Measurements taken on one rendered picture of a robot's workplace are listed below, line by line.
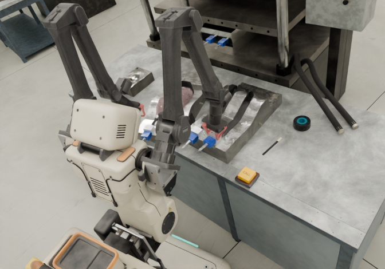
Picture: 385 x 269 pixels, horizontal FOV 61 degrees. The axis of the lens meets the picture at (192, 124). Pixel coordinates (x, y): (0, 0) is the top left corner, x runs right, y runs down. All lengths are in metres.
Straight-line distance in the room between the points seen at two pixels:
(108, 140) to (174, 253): 1.04
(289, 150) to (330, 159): 0.18
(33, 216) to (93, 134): 1.92
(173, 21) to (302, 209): 0.88
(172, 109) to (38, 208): 2.11
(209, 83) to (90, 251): 0.79
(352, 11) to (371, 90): 1.49
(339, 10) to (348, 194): 0.92
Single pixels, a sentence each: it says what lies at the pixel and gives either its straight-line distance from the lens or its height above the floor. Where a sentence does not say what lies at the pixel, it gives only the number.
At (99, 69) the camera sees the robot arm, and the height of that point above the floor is 1.35.
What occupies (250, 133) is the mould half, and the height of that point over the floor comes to 0.83.
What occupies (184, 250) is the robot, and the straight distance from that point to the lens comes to 1.97.
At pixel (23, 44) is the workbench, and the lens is 5.72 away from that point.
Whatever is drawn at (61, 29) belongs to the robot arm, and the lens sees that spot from 1.27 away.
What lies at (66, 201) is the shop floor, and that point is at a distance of 2.92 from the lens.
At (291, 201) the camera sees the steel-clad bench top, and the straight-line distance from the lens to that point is 1.43.
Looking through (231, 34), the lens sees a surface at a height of 0.95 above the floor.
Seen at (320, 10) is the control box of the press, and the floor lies 1.16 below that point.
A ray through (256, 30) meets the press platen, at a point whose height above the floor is 1.01.
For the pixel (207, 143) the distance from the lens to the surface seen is 1.49.
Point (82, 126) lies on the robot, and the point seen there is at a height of 1.33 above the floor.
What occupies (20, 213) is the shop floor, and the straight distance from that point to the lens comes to 3.10.
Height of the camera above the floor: 2.00
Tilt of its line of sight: 42 degrees down
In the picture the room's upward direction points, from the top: 16 degrees counter-clockwise
